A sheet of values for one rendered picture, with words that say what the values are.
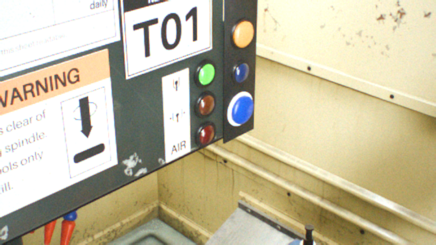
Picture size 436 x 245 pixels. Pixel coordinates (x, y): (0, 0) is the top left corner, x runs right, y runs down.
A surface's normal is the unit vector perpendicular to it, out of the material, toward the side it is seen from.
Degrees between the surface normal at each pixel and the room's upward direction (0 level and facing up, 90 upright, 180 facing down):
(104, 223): 90
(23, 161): 90
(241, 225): 24
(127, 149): 90
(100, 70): 90
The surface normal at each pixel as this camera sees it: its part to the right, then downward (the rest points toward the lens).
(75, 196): 0.70, 0.33
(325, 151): -0.71, 0.33
